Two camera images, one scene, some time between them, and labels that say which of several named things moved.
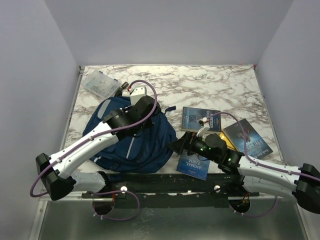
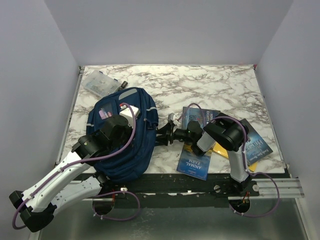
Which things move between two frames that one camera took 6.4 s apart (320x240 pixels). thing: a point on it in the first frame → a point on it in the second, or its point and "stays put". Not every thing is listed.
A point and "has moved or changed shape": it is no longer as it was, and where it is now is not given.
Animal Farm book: (193, 165) stays put
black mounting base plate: (172, 190) stays put
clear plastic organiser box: (101, 84) stays put
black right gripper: (189, 139) → (167, 133)
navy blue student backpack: (142, 153) has moved or changed shape
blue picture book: (256, 146) stays put
